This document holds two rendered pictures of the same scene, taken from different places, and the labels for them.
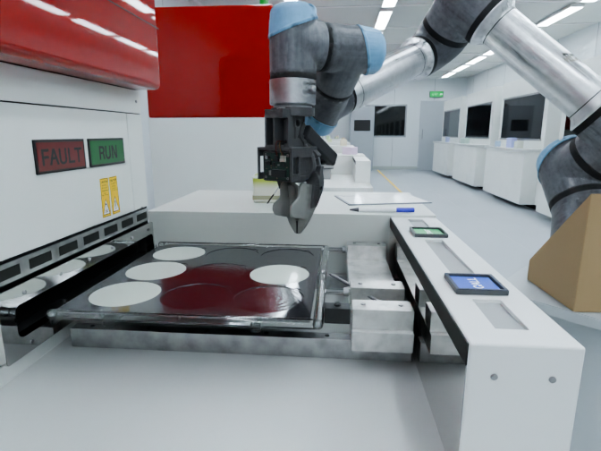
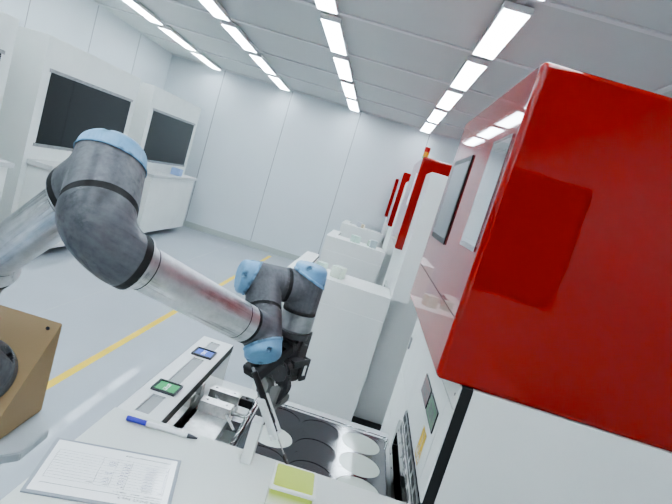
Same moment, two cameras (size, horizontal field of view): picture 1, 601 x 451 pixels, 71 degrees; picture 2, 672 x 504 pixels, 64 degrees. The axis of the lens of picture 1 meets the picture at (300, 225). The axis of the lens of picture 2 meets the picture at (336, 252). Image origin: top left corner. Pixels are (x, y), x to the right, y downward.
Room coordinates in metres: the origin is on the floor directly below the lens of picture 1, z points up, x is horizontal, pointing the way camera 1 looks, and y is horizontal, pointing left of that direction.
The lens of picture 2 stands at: (1.87, 0.00, 1.52)
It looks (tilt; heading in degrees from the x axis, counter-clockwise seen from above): 7 degrees down; 177
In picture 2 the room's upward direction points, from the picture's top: 17 degrees clockwise
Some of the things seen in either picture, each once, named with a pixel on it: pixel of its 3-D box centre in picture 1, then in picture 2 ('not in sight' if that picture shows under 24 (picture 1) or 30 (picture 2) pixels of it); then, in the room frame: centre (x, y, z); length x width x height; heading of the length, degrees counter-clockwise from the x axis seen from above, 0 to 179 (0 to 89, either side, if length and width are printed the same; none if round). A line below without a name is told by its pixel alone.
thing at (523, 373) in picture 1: (443, 299); (179, 395); (0.60, -0.21, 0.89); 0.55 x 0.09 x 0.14; 175
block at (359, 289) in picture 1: (376, 292); (215, 407); (0.61, -0.12, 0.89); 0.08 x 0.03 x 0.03; 85
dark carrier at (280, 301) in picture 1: (216, 273); (315, 451); (0.69, 0.14, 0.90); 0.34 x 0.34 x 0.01; 85
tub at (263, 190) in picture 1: (268, 187); (289, 496); (1.06, 0.08, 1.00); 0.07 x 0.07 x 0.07; 89
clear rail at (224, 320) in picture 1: (181, 319); (321, 419); (0.51, 0.16, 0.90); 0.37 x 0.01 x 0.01; 85
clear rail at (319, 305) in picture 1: (323, 276); (241, 427); (0.68, -0.04, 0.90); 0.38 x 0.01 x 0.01; 175
